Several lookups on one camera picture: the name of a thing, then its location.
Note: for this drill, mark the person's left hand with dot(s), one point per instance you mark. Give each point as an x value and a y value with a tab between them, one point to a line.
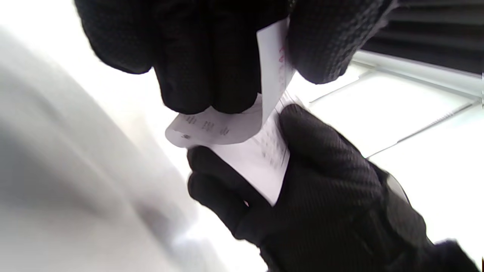
208	56

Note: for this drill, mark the person's right hand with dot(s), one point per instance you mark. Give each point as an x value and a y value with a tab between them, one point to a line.
332	211

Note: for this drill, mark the white invoice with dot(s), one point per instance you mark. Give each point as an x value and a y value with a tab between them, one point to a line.
249	162

